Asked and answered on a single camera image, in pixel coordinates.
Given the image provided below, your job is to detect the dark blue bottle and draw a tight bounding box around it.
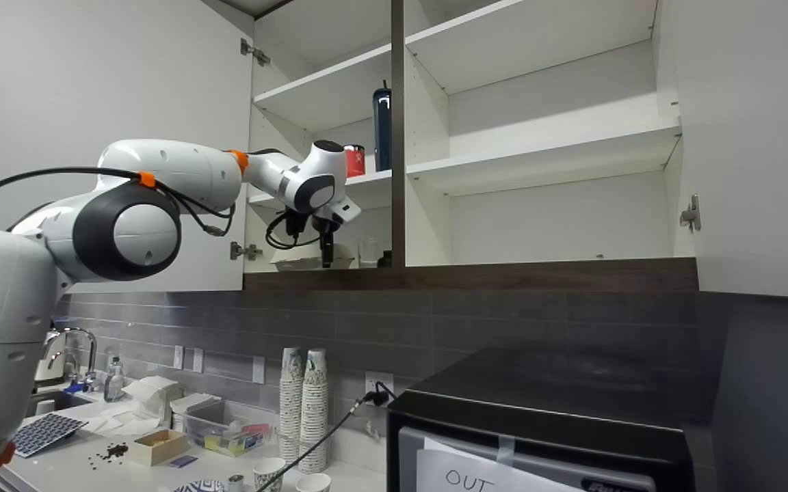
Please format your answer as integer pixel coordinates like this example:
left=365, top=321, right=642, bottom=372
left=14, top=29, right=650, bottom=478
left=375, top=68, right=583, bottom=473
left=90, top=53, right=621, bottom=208
left=372, top=81, right=391, bottom=173

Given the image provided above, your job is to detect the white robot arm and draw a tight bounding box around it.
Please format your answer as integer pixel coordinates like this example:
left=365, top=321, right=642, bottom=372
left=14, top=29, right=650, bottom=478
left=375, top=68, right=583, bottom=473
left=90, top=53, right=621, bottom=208
left=0, top=139, right=357, bottom=469

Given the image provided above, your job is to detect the left cabinet door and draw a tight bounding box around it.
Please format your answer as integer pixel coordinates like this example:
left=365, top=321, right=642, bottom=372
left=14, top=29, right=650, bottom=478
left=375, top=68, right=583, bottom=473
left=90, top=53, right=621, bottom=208
left=0, top=0, right=257, bottom=296

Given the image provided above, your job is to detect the black microwave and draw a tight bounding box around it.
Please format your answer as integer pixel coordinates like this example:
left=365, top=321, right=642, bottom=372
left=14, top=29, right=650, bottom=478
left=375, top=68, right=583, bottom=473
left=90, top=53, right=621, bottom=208
left=385, top=348, right=698, bottom=492

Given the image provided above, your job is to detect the paper cup stack right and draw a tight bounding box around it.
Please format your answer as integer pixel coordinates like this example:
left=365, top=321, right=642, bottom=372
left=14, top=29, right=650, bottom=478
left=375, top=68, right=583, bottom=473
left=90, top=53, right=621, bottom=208
left=301, top=351, right=327, bottom=445

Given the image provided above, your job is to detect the red cup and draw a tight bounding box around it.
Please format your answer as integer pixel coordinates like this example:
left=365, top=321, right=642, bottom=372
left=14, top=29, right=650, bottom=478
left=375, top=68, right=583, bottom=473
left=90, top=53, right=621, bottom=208
left=345, top=146, right=365, bottom=178

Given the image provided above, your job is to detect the white upper cabinet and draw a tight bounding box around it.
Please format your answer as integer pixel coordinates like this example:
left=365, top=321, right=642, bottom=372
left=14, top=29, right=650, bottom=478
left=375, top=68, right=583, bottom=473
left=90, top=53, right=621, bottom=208
left=245, top=0, right=694, bottom=273

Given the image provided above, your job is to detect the wall power outlet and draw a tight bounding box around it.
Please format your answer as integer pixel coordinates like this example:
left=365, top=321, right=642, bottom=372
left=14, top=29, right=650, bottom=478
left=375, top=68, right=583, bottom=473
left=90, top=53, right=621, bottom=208
left=363, top=377, right=396, bottom=407

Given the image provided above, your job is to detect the coffee machine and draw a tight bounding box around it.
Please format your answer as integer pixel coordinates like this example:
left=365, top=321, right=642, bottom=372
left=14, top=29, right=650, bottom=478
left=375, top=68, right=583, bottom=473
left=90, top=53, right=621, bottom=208
left=33, top=325, right=96, bottom=385

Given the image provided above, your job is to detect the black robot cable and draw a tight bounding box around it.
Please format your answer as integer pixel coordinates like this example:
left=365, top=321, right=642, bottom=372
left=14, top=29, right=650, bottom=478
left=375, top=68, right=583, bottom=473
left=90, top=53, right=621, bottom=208
left=0, top=165, right=319, bottom=255

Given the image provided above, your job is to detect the clear plastic container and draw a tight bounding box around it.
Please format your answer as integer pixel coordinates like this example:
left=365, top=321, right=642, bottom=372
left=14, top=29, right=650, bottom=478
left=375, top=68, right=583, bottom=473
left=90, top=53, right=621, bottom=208
left=168, top=395, right=271, bottom=458

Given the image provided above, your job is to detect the paper cup stack left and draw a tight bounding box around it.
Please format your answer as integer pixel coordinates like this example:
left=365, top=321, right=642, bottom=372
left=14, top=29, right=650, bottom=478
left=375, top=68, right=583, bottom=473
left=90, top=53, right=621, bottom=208
left=279, top=348, right=304, bottom=458

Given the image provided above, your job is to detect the paper cup stack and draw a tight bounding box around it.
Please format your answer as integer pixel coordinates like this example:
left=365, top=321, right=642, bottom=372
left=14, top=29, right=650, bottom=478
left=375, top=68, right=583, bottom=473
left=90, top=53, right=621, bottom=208
left=279, top=348, right=304, bottom=458
left=301, top=351, right=327, bottom=445

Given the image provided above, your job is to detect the right cabinet door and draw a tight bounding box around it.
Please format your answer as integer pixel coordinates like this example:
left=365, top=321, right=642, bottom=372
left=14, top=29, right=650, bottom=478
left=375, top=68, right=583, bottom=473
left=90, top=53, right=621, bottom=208
left=655, top=0, right=788, bottom=296

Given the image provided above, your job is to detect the small wooden box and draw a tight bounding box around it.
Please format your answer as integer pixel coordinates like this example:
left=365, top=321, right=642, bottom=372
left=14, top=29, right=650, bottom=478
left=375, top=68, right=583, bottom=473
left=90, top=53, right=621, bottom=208
left=129, top=429, right=189, bottom=469

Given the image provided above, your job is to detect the cabinet door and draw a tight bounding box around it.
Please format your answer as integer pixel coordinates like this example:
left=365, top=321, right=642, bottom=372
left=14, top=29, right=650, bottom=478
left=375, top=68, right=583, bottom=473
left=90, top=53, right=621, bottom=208
left=0, top=0, right=257, bottom=296
left=655, top=0, right=788, bottom=296

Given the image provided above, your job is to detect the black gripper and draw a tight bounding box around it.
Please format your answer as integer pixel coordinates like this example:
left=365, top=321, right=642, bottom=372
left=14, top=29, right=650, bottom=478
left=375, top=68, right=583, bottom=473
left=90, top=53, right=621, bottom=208
left=312, top=217, right=342, bottom=269

